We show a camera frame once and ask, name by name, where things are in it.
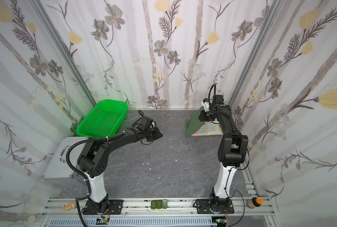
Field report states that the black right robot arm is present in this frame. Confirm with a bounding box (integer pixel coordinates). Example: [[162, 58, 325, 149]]
[[199, 95, 248, 213]]

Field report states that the orange capped bottle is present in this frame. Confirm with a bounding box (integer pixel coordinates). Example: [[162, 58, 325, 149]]
[[247, 197, 264, 209]]

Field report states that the small wooden block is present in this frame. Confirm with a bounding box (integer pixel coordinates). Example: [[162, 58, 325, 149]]
[[62, 201, 76, 211]]

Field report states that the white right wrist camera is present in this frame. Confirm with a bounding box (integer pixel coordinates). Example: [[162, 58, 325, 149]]
[[201, 99, 210, 112]]

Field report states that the aluminium mounting rail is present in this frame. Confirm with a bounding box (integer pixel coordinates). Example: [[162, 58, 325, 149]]
[[40, 181, 275, 218]]

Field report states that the green plastic basket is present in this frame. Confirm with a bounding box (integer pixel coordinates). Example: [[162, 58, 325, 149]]
[[76, 99, 128, 138]]

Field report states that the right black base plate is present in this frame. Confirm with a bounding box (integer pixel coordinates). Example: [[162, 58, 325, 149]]
[[193, 198, 235, 215]]

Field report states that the silver metal case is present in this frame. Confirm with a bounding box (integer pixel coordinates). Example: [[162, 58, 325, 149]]
[[42, 137, 88, 187]]

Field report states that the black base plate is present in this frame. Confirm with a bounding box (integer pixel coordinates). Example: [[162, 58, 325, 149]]
[[82, 199, 123, 215], [193, 198, 235, 215]]

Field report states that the black corrugated cable conduit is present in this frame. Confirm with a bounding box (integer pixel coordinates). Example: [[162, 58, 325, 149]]
[[65, 133, 127, 227]]

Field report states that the dark green skirt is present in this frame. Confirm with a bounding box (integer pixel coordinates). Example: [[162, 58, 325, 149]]
[[185, 107, 205, 138]]

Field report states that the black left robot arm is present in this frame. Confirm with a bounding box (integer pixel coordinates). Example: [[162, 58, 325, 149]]
[[77, 116, 163, 215]]

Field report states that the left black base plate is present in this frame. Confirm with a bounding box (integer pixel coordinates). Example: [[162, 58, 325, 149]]
[[82, 199, 123, 215]]

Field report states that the white slotted cable duct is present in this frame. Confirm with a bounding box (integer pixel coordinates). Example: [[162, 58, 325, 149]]
[[48, 217, 218, 227]]

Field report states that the green terminal block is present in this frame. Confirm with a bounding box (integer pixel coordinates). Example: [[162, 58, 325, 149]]
[[150, 200, 168, 210]]

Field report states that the floral pastel skirt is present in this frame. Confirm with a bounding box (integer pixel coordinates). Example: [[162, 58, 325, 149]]
[[192, 122, 223, 136]]

